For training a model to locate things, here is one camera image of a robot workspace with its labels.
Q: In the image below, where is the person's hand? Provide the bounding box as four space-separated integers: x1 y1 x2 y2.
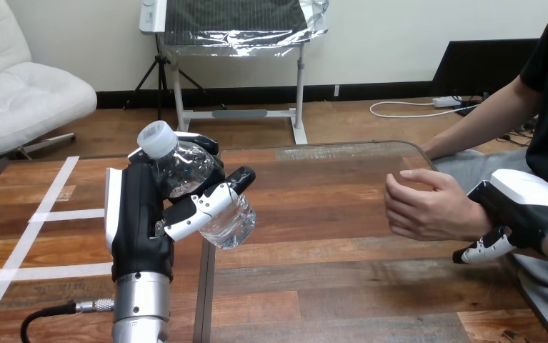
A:
384 169 494 243

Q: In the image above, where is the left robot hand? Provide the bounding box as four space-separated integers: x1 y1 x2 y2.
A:
104 131 257 283

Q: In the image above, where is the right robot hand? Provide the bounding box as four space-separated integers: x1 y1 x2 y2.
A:
452 169 548 265

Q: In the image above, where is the clear water bottle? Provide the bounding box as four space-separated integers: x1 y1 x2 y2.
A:
136 120 257 250

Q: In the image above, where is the person's forearm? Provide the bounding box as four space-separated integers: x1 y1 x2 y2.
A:
420 74 547 161

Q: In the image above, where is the person's body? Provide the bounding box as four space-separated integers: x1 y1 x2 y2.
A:
430 0 548 343

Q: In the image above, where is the white power strip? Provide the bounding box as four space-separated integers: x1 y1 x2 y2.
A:
432 96 463 109

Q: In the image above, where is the dark screen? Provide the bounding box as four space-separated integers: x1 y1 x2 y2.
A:
430 39 539 97

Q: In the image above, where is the black tripod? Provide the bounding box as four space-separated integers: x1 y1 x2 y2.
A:
123 35 228 121

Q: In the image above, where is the white desk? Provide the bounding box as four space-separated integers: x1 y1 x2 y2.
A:
139 0 309 146

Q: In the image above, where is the white cushioned chair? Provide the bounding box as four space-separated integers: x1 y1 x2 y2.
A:
0 0 98 161

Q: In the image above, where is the foil sheet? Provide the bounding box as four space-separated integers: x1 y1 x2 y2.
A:
164 0 330 58

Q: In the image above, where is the black cable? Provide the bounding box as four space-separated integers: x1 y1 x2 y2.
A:
19 298 116 343

